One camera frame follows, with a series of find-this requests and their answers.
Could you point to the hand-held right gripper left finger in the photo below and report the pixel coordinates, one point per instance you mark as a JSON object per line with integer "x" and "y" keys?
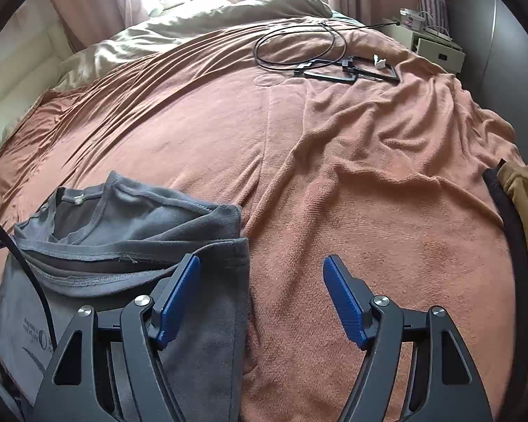
{"x": 178, "y": 299}

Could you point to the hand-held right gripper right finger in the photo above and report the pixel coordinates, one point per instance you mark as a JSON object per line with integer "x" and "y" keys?
{"x": 345, "y": 299}

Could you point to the grey t-shirt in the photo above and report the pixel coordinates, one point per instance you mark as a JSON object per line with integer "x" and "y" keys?
{"x": 114, "y": 224}

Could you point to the orange fleece blanket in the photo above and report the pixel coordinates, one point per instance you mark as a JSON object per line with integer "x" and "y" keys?
{"x": 334, "y": 162}

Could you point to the black cloth band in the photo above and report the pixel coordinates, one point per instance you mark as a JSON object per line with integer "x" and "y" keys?
{"x": 510, "y": 237}

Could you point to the small white clip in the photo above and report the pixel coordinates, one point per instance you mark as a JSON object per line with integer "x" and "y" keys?
{"x": 379, "y": 60}

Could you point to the white nightstand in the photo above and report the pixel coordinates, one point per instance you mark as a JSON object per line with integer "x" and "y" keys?
{"x": 435, "y": 50}

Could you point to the beige duvet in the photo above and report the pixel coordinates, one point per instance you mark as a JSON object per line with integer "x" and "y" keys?
{"x": 180, "y": 26}

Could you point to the white padded headboard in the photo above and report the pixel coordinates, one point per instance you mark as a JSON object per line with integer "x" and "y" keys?
{"x": 22, "y": 74}

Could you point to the striped gift bag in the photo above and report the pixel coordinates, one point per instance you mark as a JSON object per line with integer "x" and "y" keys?
{"x": 433, "y": 9}

